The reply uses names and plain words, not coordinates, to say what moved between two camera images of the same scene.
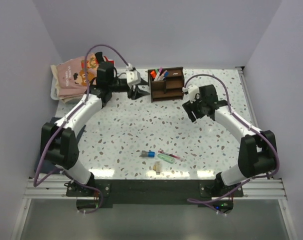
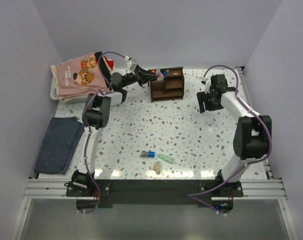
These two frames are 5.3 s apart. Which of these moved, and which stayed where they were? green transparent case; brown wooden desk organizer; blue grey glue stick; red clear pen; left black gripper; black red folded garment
Moved: red clear pen; left black gripper
Stayed: green transparent case; brown wooden desk organizer; blue grey glue stick; black red folded garment
